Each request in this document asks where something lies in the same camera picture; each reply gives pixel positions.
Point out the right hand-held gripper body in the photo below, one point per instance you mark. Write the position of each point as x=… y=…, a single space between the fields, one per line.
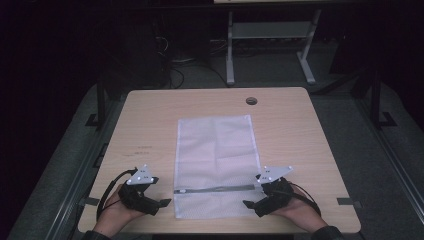
x=275 y=196

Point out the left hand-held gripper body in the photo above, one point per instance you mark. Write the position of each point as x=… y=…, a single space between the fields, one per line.
x=141 y=176

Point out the white mesh laundry bag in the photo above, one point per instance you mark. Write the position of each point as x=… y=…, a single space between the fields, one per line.
x=216 y=153

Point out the person's right hand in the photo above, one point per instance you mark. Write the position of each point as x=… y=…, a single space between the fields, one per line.
x=301 y=211

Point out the person's left hand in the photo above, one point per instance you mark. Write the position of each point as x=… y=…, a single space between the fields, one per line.
x=113 y=215

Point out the grey tape strip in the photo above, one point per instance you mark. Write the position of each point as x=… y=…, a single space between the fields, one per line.
x=346 y=201
x=90 y=201

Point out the metal floor rail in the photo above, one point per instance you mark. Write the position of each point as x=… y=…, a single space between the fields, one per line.
x=393 y=156
x=83 y=173

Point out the black metal stand post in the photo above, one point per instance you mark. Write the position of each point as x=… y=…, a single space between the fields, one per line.
x=101 y=106
x=376 y=100

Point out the metal shelf frame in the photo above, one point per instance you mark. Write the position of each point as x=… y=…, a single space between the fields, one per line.
x=229 y=50

